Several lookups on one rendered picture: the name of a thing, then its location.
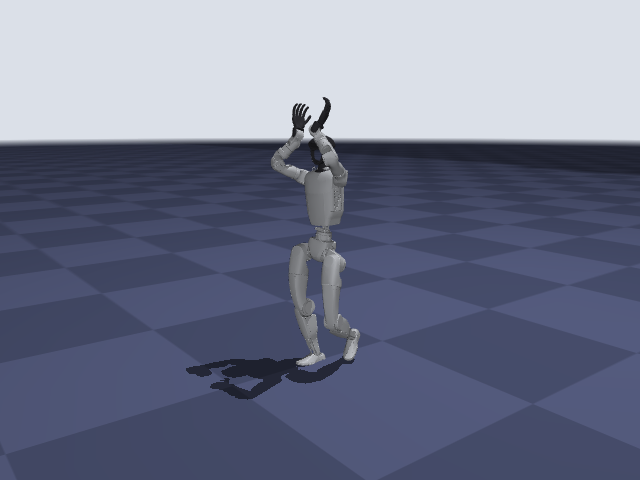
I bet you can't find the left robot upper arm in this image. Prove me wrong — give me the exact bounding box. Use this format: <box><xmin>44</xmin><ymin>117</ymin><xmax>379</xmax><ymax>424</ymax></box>
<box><xmin>322</xmin><ymin>149</ymin><xmax>348</xmax><ymax>188</ymax></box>

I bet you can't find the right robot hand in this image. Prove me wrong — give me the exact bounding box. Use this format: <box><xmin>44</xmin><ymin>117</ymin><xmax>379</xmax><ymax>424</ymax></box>
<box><xmin>292</xmin><ymin>103</ymin><xmax>311</xmax><ymax>137</ymax></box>

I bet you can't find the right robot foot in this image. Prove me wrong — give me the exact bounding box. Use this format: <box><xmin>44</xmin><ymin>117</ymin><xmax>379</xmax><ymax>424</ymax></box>
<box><xmin>296</xmin><ymin>352</ymin><xmax>326</xmax><ymax>366</ymax></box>

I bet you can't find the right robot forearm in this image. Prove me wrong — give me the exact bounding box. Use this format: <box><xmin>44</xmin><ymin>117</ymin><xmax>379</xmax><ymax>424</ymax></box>
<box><xmin>273</xmin><ymin>129</ymin><xmax>304</xmax><ymax>159</ymax></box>

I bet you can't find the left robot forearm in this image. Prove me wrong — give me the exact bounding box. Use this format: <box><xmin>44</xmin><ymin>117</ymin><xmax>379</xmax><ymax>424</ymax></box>
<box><xmin>309</xmin><ymin>124</ymin><xmax>338</xmax><ymax>160</ymax></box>

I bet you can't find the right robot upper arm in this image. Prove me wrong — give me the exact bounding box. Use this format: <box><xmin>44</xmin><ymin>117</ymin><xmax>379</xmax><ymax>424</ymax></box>
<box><xmin>271</xmin><ymin>155</ymin><xmax>309</xmax><ymax>186</ymax></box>

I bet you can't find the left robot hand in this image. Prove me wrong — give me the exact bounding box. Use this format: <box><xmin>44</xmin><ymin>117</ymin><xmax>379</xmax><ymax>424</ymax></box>
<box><xmin>311</xmin><ymin>97</ymin><xmax>331</xmax><ymax>133</ymax></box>

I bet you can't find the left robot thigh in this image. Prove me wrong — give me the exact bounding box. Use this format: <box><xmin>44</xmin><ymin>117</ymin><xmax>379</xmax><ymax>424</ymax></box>
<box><xmin>321</xmin><ymin>249</ymin><xmax>346</xmax><ymax>331</ymax></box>

